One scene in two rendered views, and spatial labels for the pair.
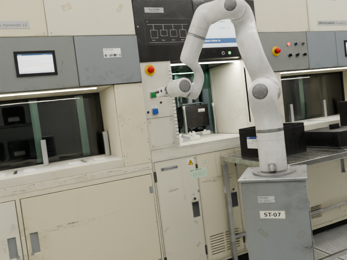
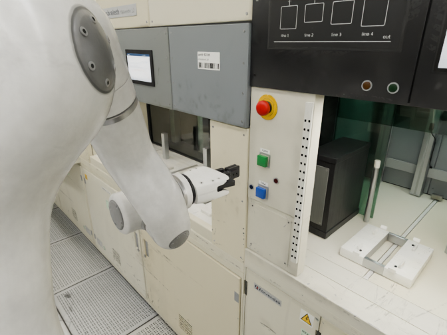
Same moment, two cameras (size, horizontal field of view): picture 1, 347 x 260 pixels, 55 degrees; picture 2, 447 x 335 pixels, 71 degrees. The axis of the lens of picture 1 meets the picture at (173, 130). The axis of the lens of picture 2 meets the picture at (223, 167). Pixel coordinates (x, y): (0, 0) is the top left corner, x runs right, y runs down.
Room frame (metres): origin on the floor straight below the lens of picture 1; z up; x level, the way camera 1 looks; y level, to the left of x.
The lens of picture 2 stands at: (1.64, -0.65, 1.51)
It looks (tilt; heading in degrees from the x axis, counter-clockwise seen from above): 22 degrees down; 70
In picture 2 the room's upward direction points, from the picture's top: straight up
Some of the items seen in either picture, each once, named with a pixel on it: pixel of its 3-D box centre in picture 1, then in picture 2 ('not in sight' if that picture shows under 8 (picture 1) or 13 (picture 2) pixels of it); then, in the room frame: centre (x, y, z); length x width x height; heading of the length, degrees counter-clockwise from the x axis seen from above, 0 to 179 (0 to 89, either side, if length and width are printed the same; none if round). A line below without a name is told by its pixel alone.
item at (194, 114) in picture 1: (191, 113); not in sight; (2.81, -0.16, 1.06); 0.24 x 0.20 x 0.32; 114
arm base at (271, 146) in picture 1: (271, 151); not in sight; (1.50, -0.43, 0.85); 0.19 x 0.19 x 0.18
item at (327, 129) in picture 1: (335, 134); not in sight; (2.08, -1.00, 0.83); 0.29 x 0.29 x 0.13; 26
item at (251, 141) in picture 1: (271, 140); not in sight; (2.01, -0.58, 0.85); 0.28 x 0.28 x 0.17; 32
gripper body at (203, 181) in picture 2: (168, 90); (199, 184); (1.81, 0.00, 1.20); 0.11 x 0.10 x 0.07; 24
